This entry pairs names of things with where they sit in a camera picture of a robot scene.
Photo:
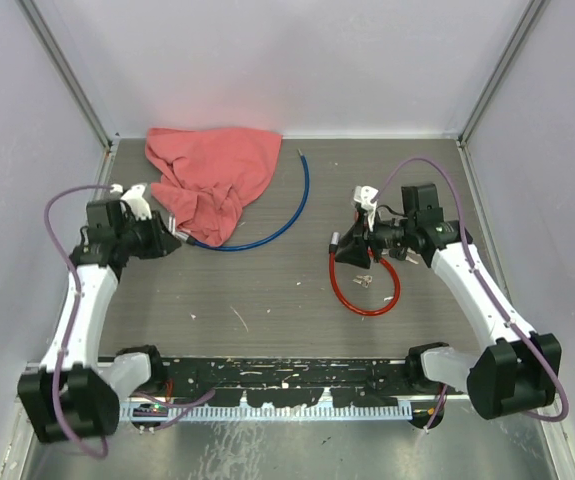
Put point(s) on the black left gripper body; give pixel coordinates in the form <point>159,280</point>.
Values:
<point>151,233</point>

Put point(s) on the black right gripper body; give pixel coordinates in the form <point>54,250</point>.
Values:
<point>369,237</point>

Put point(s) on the red cable lock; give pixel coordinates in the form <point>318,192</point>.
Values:
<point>380,298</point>

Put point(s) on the black keys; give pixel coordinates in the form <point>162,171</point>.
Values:
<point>403,254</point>

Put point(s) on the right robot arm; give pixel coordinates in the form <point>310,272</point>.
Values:
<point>517,368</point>

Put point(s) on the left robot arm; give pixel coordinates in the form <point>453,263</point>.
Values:
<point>70,396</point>

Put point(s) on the pink cloth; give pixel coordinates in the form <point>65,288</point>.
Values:
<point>209,176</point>

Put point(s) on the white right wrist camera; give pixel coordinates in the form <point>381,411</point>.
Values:
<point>364,199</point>

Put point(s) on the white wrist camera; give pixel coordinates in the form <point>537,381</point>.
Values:
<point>134,200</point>
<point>364,199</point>

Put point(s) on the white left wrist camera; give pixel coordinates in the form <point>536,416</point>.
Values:
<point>134,200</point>

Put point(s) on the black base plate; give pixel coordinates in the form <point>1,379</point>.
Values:
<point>285,382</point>

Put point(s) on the slotted cable duct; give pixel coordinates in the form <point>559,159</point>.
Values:
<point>146,412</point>

